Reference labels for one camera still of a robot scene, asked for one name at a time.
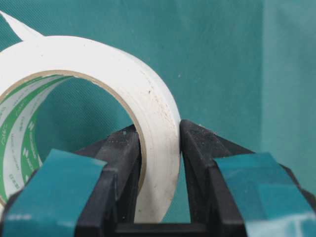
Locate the white duct tape roll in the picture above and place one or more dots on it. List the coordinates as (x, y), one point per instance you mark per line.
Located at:
(32, 68)

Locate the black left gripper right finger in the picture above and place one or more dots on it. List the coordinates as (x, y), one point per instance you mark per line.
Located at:
(236, 192)

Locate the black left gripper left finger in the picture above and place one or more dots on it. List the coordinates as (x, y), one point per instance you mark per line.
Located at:
(74, 194)

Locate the green table cloth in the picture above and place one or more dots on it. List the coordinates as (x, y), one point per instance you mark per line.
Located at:
(245, 69)

